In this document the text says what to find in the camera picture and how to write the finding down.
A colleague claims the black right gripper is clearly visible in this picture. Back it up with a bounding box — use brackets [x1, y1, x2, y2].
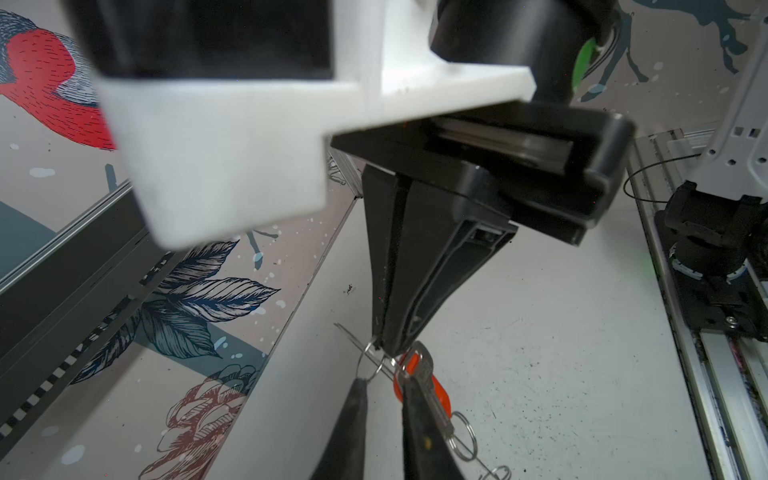
[331, 101, 636, 357]

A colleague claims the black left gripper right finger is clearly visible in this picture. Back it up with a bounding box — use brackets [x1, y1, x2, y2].
[401, 377, 464, 480]

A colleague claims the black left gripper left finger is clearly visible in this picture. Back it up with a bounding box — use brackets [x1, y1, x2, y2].
[310, 378, 368, 480]

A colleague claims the silver metal carabiner keyring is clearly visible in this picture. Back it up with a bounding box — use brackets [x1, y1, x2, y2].
[335, 323, 512, 480]

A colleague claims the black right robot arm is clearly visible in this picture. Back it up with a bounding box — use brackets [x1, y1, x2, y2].
[332, 1, 767, 357]

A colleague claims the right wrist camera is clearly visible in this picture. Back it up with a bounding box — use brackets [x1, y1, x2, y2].
[63, 1, 536, 250]

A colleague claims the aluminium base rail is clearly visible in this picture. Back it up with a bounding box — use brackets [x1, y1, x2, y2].
[624, 127, 767, 479]

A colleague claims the black hanging wire basket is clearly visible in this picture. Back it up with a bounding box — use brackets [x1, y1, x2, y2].
[1, 184, 181, 454]

